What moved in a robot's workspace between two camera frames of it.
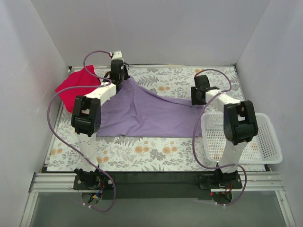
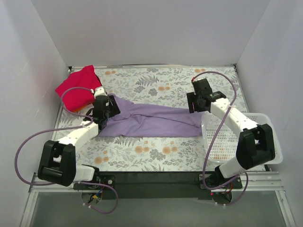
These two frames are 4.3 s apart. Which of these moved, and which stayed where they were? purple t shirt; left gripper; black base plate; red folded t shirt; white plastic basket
Moved: left gripper; purple t shirt
Stayed: white plastic basket; black base plate; red folded t shirt
